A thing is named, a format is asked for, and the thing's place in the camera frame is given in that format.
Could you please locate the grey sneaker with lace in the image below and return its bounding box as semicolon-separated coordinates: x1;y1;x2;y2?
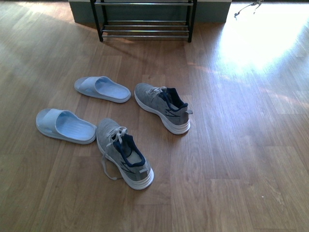
96;118;154;190

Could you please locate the light blue slide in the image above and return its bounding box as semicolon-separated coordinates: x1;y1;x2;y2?
74;76;131;103
36;109;97;145

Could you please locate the black metal shoe rack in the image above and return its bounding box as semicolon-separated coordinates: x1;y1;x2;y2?
90;0;197;43

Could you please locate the metal chair base leg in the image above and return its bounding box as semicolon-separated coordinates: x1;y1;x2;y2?
234;0;264;19

